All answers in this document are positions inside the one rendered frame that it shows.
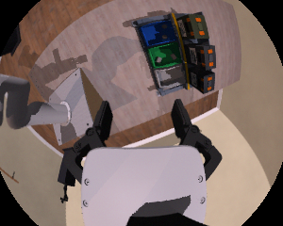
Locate green bin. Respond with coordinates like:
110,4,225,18
146,42,182,69

